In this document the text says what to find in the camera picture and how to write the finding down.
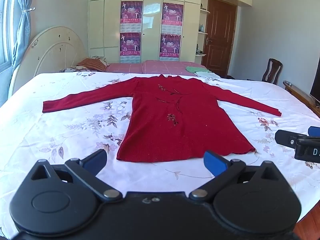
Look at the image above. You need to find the white floral bed sheet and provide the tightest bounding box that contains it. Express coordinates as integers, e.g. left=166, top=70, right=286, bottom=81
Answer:
left=0, top=71, right=320, bottom=240

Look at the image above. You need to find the floral patterned pillow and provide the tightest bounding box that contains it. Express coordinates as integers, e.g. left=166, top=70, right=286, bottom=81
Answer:
left=59, top=66, right=88, bottom=73

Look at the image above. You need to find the purple wall poster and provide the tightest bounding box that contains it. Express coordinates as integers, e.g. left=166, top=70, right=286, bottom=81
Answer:
left=159, top=33, right=182, bottom=62
left=161, top=2, right=184, bottom=33
left=120, top=1, right=143, bottom=32
left=119, top=32, right=142, bottom=63

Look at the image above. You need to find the dark wooden chair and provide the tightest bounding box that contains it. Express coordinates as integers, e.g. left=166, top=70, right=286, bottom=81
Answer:
left=247, top=58, right=283, bottom=85

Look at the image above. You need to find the orange striped pillow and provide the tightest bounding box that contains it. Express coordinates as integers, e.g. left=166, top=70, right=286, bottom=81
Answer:
left=76, top=56, right=110, bottom=72

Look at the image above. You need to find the cream wardrobe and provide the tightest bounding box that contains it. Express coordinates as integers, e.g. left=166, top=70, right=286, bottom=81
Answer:
left=87, top=0, right=253, bottom=64

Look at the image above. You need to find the white folded cloth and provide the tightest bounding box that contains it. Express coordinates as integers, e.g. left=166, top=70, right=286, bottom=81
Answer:
left=195, top=71, right=220, bottom=78

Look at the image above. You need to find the pink checked bedspread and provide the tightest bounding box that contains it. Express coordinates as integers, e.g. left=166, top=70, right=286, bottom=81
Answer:
left=104, top=60, right=213, bottom=77

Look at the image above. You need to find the blue curtain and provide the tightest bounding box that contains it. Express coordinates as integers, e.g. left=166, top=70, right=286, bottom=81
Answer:
left=11, top=0, right=35, bottom=67

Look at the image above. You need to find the window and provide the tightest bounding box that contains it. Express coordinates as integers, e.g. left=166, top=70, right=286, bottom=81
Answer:
left=0, top=0, right=15, bottom=73

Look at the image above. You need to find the red knit sweater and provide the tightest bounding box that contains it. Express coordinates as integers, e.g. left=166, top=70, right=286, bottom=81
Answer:
left=42, top=74, right=282, bottom=162

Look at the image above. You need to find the brown wooden door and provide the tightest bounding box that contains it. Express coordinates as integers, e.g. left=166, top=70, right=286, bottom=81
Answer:
left=201, top=0, right=237, bottom=78

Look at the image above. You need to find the cream round headboard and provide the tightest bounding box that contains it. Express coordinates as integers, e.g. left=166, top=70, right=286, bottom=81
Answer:
left=9, top=26, right=88, bottom=98

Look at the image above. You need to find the wooden television stand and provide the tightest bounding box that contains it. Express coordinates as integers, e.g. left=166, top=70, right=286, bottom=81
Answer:
left=283, top=80, right=320, bottom=118

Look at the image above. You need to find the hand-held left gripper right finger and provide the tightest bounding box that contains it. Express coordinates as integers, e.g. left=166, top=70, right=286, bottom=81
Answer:
left=189, top=150, right=285, bottom=202

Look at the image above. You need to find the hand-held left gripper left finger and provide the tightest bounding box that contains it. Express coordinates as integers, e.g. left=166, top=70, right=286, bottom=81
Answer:
left=30, top=149, right=123, bottom=203

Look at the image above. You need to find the black television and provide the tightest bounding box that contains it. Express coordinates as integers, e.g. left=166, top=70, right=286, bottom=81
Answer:
left=309, top=62, right=320, bottom=100

